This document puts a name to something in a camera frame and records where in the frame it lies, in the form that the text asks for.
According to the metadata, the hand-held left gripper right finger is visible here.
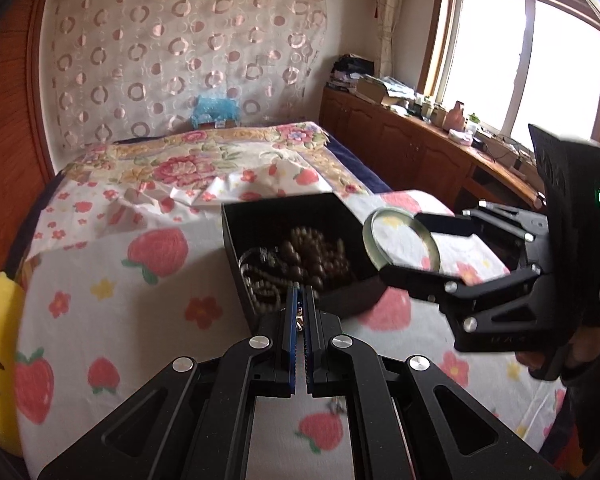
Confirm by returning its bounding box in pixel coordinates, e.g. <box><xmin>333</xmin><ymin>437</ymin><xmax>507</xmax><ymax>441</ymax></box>
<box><xmin>302</xmin><ymin>285</ymin><xmax>566</xmax><ymax>480</ymax></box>

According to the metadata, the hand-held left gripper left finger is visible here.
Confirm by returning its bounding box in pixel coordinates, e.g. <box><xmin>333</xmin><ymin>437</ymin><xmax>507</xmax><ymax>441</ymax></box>
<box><xmin>37</xmin><ymin>284</ymin><xmax>301</xmax><ymax>480</ymax></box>

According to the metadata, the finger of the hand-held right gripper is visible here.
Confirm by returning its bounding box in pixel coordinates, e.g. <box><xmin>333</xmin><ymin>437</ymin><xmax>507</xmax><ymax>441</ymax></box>
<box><xmin>379</xmin><ymin>261</ymin><xmax>544</xmax><ymax>321</ymax></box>
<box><xmin>412</xmin><ymin>200</ymin><xmax>549</xmax><ymax>245</ymax></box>

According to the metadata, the pale green jade bangle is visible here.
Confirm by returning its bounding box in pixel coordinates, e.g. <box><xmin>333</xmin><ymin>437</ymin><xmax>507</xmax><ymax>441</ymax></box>
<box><xmin>362</xmin><ymin>208</ymin><xmax>441</xmax><ymax>272</ymax></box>

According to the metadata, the brown wooden bead bracelet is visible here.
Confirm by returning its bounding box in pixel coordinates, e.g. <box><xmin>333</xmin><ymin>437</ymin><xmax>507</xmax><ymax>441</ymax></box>
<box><xmin>279</xmin><ymin>226</ymin><xmax>354</xmax><ymax>292</ymax></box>

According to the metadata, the black box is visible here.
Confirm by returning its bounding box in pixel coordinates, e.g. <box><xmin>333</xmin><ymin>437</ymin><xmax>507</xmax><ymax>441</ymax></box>
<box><xmin>221</xmin><ymin>192</ymin><xmax>388</xmax><ymax>332</ymax></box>

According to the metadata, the person's right hand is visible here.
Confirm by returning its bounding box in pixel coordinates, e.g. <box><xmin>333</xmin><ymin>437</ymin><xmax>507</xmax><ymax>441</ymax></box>
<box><xmin>516</xmin><ymin>305</ymin><xmax>600</xmax><ymax>388</ymax></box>

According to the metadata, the wooden cabinet counter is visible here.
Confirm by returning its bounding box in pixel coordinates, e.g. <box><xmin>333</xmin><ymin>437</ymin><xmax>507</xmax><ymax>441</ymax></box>
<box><xmin>320</xmin><ymin>85</ymin><xmax>551</xmax><ymax>211</ymax></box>

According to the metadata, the dark blue bed cover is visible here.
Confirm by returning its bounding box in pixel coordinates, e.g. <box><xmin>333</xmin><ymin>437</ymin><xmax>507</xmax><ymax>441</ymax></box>
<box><xmin>325</xmin><ymin>132</ymin><xmax>394</xmax><ymax>194</ymax></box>

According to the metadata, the pink bottle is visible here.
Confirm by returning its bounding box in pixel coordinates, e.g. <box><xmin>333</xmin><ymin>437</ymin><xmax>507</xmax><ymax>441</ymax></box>
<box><xmin>445</xmin><ymin>101</ymin><xmax>466</xmax><ymax>131</ymax></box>

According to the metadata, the row of small bottles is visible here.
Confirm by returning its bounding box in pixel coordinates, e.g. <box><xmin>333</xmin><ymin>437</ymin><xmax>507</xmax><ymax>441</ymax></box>
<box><xmin>412</xmin><ymin>94</ymin><xmax>448</xmax><ymax>124</ymax></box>

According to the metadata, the open cardboard box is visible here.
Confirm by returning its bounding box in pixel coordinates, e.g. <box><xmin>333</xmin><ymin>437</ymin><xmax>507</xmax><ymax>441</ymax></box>
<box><xmin>355</xmin><ymin>75</ymin><xmax>412</xmax><ymax>107</ymax></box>

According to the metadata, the strawberry-print bed sheet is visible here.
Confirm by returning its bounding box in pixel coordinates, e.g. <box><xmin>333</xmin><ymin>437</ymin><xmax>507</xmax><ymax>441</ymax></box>
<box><xmin>15</xmin><ymin>150</ymin><xmax>566</xmax><ymax>480</ymax></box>

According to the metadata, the pile of dark clothes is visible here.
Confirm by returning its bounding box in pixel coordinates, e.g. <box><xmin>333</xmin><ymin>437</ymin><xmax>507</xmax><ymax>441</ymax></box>
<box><xmin>330</xmin><ymin>53</ymin><xmax>376</xmax><ymax>93</ymax></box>

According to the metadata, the wooden-framed window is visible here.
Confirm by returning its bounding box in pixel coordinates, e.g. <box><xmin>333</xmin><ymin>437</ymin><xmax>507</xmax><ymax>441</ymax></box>
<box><xmin>420</xmin><ymin>0</ymin><xmax>600</xmax><ymax>161</ymax></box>

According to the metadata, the floral blanket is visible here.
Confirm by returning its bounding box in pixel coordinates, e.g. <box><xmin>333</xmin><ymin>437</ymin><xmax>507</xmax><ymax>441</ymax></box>
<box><xmin>62</xmin><ymin>121</ymin><xmax>337</xmax><ymax>197</ymax></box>

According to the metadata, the patterned window curtain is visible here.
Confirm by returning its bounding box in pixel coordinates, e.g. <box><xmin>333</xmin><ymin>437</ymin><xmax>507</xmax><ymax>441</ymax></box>
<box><xmin>367</xmin><ymin>0</ymin><xmax>407</xmax><ymax>81</ymax></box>

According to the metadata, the brown wooden wardrobe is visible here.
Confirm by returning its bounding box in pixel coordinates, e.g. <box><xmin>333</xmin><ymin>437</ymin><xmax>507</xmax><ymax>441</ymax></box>
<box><xmin>0</xmin><ymin>0</ymin><xmax>56</xmax><ymax>281</ymax></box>

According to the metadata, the black cable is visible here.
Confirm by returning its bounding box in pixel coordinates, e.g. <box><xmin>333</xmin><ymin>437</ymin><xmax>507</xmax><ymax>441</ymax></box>
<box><xmin>480</xmin><ymin>130</ymin><xmax>532</xmax><ymax>162</ymax></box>

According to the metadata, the circle-patterned sheer wall cloth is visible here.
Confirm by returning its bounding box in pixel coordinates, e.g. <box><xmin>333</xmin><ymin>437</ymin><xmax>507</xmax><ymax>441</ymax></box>
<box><xmin>47</xmin><ymin>0</ymin><xmax>331</xmax><ymax>153</ymax></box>

